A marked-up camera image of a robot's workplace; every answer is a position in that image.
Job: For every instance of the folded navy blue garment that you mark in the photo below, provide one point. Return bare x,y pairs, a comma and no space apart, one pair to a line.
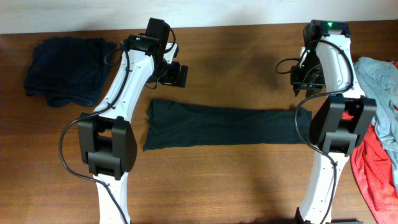
69,70

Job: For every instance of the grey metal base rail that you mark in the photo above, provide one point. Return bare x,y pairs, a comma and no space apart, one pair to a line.
346,222

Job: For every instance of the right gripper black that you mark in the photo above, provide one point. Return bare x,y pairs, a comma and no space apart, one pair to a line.
298,83

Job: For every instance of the red mesh shirt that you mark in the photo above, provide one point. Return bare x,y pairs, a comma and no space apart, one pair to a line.
372,168

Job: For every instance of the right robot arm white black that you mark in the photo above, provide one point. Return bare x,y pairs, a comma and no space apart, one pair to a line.
338,127

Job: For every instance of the black Nike t-shirt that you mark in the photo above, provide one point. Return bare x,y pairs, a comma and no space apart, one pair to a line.
174,124

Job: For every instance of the light grey-blue shirt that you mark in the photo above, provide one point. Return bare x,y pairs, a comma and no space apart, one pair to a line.
378,80

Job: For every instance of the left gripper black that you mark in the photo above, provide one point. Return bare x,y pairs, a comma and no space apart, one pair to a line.
173,78

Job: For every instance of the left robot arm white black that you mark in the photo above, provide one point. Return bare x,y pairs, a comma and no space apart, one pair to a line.
107,142

